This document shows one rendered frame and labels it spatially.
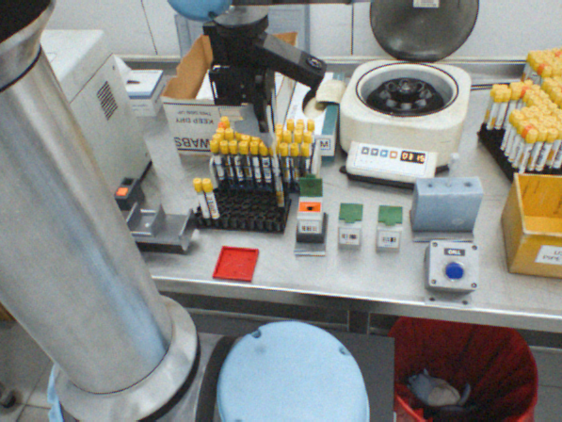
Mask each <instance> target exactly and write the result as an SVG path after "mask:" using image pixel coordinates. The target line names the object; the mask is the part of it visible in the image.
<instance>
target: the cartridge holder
mask: <svg viewBox="0 0 562 422"><path fill-rule="evenodd" d="M328 226H329V214H327V212H324V219H323V229H322V234H317V233H299V232H298V226H297V231H296V242H295V248H294V252H295V254H308V255H326V246H327V235H328Z"/></svg>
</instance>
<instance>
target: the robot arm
mask: <svg viewBox="0 0 562 422"><path fill-rule="evenodd" d="M166 1H167V2H168V4H169V5H170V6H171V8H172V9H173V10H174V11H176V12H177V13H178V14H179V15H181V16H182V17H184V18H186V19H187V20H190V21H194V22H206V23H204V24H203V25H202V26H201V27H202V32H203V36H209V38H210V42H211V47H212V51H213V57H214V59H213V61H212V63H211V69H210V71H209V73H208V76H209V80H210V85H211V89H212V93H213V97H214V102H215V105H222V106H241V105H242V104H247V105H246V106H243V107H241V108H240V110H239V114H240V116H241V117H242V118H243V119H242V120H239V121H237V122H235V123H234V129H235V131H236V132H237V133H239V134H243V135H248V136H252V137H256V138H260V139H261V140H262V141H263V143H264V146H265V147H266V148H270V146H271V144H272V143H273V141H274V139H275V136H274V133H276V122H277V110H276V108H277V96H276V80H275V79H276V72H277V73H280V74H282V75H284V76H286V77H288V78H290V79H292V80H294V81H296V82H298V83H299V84H302V85H304V86H306V87H308V88H310V89H313V90H317V89H318V88H319V87H320V85H321V83H322V82H323V80H324V78H325V74H326V69H327V64H326V62H324V61H322V60H320V59H318V58H316V57H313V56H311V55H309V54H307V53H305V52H303V51H301V49H299V48H297V47H295V46H294V45H292V44H290V43H288V42H286V41H283V40H281V39H279V38H277V37H275V36H273V35H271V34H269V33H267V32H265V30H266V29H267V28H268V26H269V21H268V12H269V6H276V5H325V4H344V5H346V6H352V5H353V4H355V3H369V2H375V1H377V0H166ZM56 2H57V0H0V303H1V304H2V305H3V306H4V307H5V308H6V310H7V311H8V312H9V313H10V314H11V315H12V316H13V317H14V319H15V320H16V321H17V322H18V323H19V324H21V325H22V326H23V328H24V329H25V330H26V331H27V332H28V333H29V334H30V336H31V337H32V338H33V339H34V340H35V341H36V342H37V343H38V345H39V346H40V347H41V348H42V349H43V350H44V351H45V353H46V354H47V355H48V356H49V357H50V358H51V359H52V360H53V362H54V366H53V369H52V372H51V375H50V379H49V384H48V392H47V402H48V403H49V404H52V405H53V408H52V410H51V411H50V412H49V419H50V422H369V419H370V409H369V401H368V399H367V396H366V392H365V389H364V384H363V380H362V376H361V372H360V370H359V368H358V366H357V363H356V361H355V360H354V358H353V357H352V355H351V354H350V352H349V351H348V350H347V349H346V348H345V346H344V345H343V344H342V343H341V342H340V341H339V340H337V339H336V338H335V337H334V336H332V335H331V334H329V333H327V332H325V331H324V330H322V329H319V328H317V327H315V326H313V325H310V324H306V323H302V322H295V321H281V322H274V323H270V324H266V325H264V326H262V327H259V328H258V331H257V332H254V333H251V334H247V335H245V336H244V337H240V336H231V335H223V334H213V333H199V332H198V331H197V329H196V326H195V324H194V322H193V320H192V318H191V316H190V315H189V313H188V312H187V311H186V309H185V308H184V307H183V306H182V305H181V304H179V303H178V302H177V301H175V300H173V299H171V298H168V297H166V296H163V295H160V293H159V291H158V289H157V287H156V285H155V282H154V280H153V277H152V275H151V273H150V272H149V269H148V267H146V265H145V263H144V261H143V259H142V257H141V255H140V252H139V250H138V248H137V246H136V243H135V241H134V239H133V237H132V235H131V233H130V231H129V229H128V227H127V225H126V222H125V220H124V218H123V216H122V214H121V212H120V210H119V207H118V205H117V203H116V201H115V199H114V197H113V195H112V192H111V190H110V188H109V186H108V184H107V182H106V180H105V178H104V175H103V173H102V171H101V169H100V167H99V165H98V163H97V160H96V158H95V156H94V154H93V152H92V150H91V149H90V146H89V144H88V141H87V139H86V137H85V135H84V133H83V130H82V128H81V126H80V124H79V121H78V120H77V118H75V115H74V113H73V111H72V108H71V106H70V104H69V102H68V99H67V97H66V95H65V93H64V91H63V89H62V87H61V86H60V83H59V81H58V79H57V77H56V74H55V72H54V69H53V67H52V65H51V63H50V61H49V59H48V57H47V56H46V53H45V51H44V49H43V47H42V45H41V43H40V41H41V35H42V32H43V30H44V28H45V26H46V25H47V23H48V21H49V19H50V17H51V15H52V13H53V11H54V9H55V7H56ZM216 66H220V68H215V67H216ZM214 68H215V69H214ZM214 83H215V87H216V91H217V97H216V93H215V88H214Z"/></svg>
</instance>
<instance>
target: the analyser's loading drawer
mask: <svg viewBox="0 0 562 422"><path fill-rule="evenodd" d="M120 212H121V214H122V216H123V218H124V220H125V222H126V225H127V227H128V229H129V231H130V233H131V235H132V237H133V239H134V241H137V242H150V243H161V244H172V245H182V246H183V249H184V250H185V251H186V250H187V248H188V245H189V243H190V240H191V238H192V236H193V234H194V231H195V229H196V226H197V224H198V222H197V219H196V216H195V213H194V209H193V208H189V210H188V213H187V215H176V214H166V213H165V210H164V208H163V205H162V204H161V203H160V205H159V207H158V209H157V211H153V210H141V208H140V206H138V203H137V202H135V203H134V205H133V207H132V209H131V210H130V211H121V210H120ZM147 223H150V226H149V227H146V224H147Z"/></svg>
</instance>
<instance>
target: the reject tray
mask: <svg viewBox="0 0 562 422"><path fill-rule="evenodd" d="M259 252H260V251H259V249H252V248H240V247H229V246H222V248H221V251H220V254H219V257H218V259H217V264H216V266H215V269H214V272H213V275H212V277H213V279H219V280H229V281H238V282H249V283H251V280H252V276H253V273H254V270H255V266H256V263H257V259H258V255H259Z"/></svg>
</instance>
